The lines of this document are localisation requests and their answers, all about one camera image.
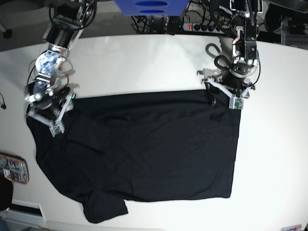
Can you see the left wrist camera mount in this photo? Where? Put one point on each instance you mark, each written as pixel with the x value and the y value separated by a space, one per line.
pixel 236 96

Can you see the small colourful card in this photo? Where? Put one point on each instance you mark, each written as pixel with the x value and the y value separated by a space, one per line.
pixel 292 228

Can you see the white power strip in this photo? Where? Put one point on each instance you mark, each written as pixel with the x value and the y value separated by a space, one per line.
pixel 202 28

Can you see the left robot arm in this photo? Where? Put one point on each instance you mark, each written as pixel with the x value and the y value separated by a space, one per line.
pixel 243 29

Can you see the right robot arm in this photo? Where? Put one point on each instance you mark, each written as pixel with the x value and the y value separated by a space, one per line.
pixel 68 19

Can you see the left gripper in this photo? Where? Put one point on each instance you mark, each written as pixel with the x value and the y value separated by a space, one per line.
pixel 230 79

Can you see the blue plastic bin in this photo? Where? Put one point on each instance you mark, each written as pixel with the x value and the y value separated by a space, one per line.
pixel 152 7

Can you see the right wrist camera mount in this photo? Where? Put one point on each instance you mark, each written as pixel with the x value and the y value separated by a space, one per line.
pixel 55 126

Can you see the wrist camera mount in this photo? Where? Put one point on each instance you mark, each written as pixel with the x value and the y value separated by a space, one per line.
pixel 55 126
pixel 236 96

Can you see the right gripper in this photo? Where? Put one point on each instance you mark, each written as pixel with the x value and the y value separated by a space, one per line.
pixel 51 106

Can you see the black T-shirt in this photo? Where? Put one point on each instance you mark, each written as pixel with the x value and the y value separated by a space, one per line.
pixel 144 147

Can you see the black chair wheel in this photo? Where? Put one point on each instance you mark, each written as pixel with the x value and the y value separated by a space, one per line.
pixel 7 34

